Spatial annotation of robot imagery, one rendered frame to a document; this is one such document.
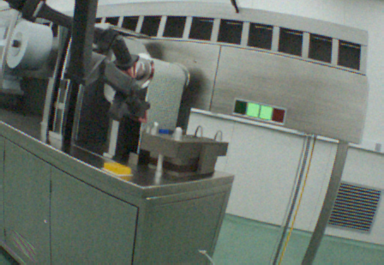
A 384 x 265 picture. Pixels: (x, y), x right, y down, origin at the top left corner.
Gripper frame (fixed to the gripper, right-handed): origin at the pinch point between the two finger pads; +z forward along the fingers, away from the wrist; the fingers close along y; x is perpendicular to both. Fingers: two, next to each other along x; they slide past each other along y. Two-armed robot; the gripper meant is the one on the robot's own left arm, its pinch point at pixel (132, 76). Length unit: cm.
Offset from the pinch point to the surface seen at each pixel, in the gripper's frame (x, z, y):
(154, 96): 0.7, 10.8, 6.2
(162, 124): -2.1, 24.4, 6.2
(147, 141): -17.7, 14.2, 12.2
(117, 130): -16.9, 13.3, -2.4
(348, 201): 107, 256, 84
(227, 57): 35.0, 18.6, 20.5
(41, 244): -80, 36, -30
